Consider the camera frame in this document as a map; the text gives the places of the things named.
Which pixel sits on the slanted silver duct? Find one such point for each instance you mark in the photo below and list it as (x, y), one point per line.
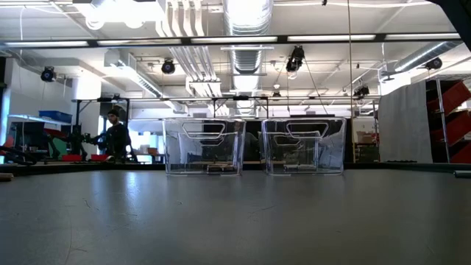
(423, 55)

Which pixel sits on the blue storage bin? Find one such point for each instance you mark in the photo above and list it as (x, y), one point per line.
(55, 117)

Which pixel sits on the white cylindrical battery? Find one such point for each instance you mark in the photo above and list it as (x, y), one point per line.
(300, 168)
(5, 176)
(463, 174)

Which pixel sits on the black copper-top battery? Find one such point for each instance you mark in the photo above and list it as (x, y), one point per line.
(229, 169)
(215, 169)

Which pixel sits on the red storage bin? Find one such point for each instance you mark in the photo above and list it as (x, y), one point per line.
(460, 127)
(463, 156)
(456, 97)

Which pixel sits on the cardboard box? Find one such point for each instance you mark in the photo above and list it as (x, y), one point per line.
(362, 138)

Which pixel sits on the silver ventilation duct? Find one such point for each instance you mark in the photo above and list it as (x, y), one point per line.
(247, 59)

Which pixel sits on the black computer monitor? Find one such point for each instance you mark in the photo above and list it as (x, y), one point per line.
(25, 134)

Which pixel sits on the black ceiling camera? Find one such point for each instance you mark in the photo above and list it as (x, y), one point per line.
(168, 67)
(362, 91)
(48, 74)
(434, 63)
(296, 55)

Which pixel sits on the person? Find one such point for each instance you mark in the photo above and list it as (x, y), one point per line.
(117, 141)

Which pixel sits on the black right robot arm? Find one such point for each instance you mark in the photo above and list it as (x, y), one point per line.
(461, 14)

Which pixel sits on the black table mat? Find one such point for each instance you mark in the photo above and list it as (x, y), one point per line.
(235, 221)

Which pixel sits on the metal shelf rack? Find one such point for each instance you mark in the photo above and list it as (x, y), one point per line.
(442, 121)

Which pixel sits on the clear plastic bin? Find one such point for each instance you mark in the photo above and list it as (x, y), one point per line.
(173, 158)
(331, 158)

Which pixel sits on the white ceiling pipe bundle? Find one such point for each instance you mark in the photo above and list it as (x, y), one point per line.
(195, 59)

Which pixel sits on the grey curtain partition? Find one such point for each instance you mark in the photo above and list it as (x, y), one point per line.
(404, 125)

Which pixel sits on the red tray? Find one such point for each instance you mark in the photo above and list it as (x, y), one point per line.
(99, 157)
(71, 157)

